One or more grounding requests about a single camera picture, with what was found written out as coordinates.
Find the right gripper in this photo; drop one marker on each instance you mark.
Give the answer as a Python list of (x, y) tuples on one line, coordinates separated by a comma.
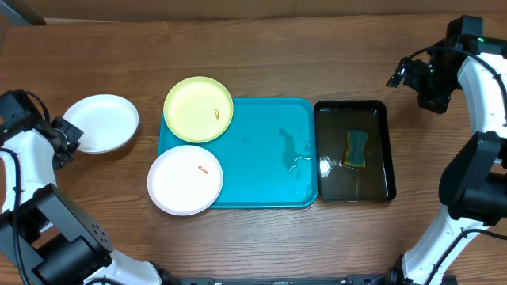
[(414, 74)]

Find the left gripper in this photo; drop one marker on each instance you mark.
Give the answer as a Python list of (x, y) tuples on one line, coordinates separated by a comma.
[(77, 133)]

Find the green yellow sponge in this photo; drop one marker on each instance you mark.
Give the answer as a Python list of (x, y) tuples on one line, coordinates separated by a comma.
[(354, 150)]

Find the white plate with ketchup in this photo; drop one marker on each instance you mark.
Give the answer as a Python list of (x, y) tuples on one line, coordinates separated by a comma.
[(185, 180)]

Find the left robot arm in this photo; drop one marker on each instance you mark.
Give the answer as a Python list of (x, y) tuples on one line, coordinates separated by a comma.
[(46, 235)]

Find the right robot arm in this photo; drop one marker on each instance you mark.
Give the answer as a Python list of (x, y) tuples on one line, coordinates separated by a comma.
[(472, 197)]

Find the black water tray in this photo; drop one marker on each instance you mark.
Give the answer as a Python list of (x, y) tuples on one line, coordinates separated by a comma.
[(338, 182)]

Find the teal plastic tray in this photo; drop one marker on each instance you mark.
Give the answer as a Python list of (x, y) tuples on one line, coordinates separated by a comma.
[(267, 154)]

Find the yellow-green plate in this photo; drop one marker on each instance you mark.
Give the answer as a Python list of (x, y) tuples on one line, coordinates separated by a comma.
[(198, 109)]

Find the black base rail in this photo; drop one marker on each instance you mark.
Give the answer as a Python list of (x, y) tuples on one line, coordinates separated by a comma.
[(352, 279)]

